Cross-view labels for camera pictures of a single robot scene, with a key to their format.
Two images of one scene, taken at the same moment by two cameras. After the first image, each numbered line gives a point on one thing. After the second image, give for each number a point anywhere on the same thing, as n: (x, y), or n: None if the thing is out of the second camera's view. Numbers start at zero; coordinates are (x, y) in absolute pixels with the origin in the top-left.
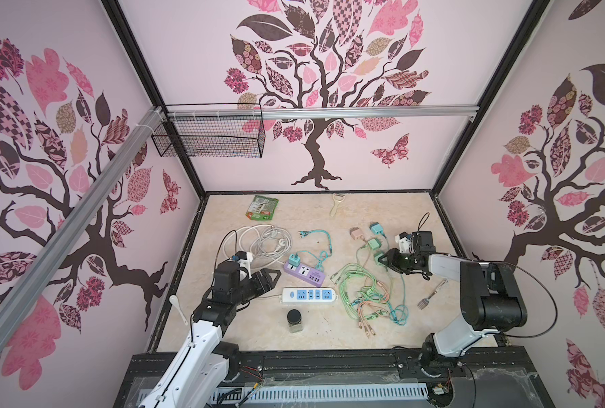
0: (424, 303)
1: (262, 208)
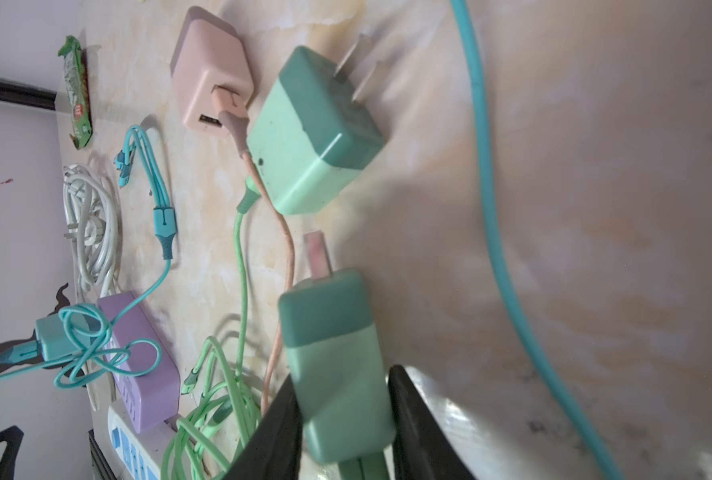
0: None
1: (79, 94)
